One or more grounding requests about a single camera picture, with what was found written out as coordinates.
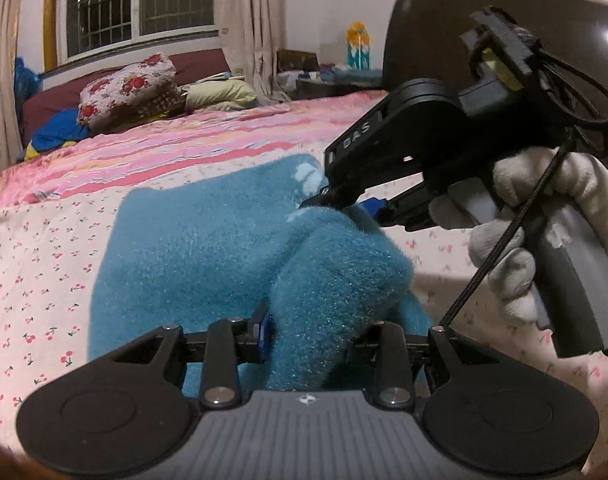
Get teal fuzzy knit sweater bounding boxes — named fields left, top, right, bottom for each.
left=87, top=155, right=430, bottom=389

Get white gloved right hand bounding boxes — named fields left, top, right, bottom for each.
left=429, top=148, right=608, bottom=324

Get pink striped quilt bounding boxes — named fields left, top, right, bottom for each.
left=0, top=90, right=385, bottom=212

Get dark wooden headboard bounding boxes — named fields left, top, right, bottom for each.
left=381, top=0, right=608, bottom=181

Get dark nightstand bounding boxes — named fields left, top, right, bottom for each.
left=276, top=49, right=382, bottom=101

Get pale yellow pillow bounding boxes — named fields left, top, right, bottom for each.
left=182, top=79, right=258, bottom=113

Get floral red white pillow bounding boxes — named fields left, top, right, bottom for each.
left=77, top=53, right=184, bottom=133

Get cherry print white bedsheet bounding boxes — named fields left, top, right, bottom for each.
left=0, top=184, right=608, bottom=465

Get blue cloth near window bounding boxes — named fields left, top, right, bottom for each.
left=24, top=108, right=89, bottom=160

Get maroon bench cushion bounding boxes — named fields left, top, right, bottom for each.
left=22, top=49, right=229, bottom=144

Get barred window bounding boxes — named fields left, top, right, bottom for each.
left=42, top=0, right=217, bottom=73

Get black cable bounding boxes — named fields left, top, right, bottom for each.
left=435, top=46, right=608, bottom=328

